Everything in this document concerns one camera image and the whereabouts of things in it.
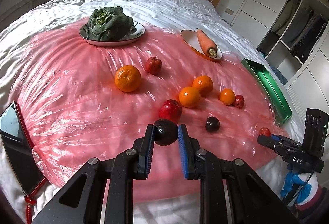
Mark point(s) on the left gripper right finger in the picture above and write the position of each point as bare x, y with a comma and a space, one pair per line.
230, 191

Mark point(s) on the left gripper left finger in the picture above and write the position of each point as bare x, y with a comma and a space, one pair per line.
102, 184

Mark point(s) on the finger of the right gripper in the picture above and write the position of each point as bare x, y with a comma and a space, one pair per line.
272, 144
286, 141

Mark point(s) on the small red fruit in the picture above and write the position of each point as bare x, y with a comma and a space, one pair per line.
264, 131
239, 101

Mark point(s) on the dark plum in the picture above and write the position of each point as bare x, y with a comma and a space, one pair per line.
165, 132
212, 124

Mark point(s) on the small orange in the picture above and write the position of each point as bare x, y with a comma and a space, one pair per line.
227, 96

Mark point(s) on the smooth orange front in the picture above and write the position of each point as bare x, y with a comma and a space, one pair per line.
189, 97

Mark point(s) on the large red apple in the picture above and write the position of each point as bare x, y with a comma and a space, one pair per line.
171, 110

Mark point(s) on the large textured orange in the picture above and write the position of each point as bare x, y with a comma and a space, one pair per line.
128, 78

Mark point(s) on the dark red apple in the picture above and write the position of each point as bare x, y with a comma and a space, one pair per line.
153, 66

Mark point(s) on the right gloved hand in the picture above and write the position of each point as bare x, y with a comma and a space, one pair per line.
301, 188

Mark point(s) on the green metal tray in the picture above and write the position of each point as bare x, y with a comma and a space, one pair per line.
280, 106

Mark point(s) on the pink plastic sheet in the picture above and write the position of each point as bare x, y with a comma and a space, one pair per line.
73, 111

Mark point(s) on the black smartphone red case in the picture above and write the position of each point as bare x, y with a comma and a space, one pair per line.
18, 148

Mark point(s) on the carrot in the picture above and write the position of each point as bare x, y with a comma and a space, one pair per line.
208, 46

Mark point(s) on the hanging dark clothes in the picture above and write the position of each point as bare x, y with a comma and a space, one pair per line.
300, 25

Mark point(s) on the white wardrobe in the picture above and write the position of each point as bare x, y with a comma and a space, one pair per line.
306, 83

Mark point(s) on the white plate orange rim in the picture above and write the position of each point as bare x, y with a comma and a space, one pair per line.
190, 38

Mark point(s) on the green leafy vegetable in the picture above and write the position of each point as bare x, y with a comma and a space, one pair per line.
108, 23

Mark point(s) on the white bed sheet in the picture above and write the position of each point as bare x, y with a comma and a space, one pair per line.
169, 15

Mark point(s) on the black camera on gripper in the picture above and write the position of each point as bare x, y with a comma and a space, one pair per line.
316, 125

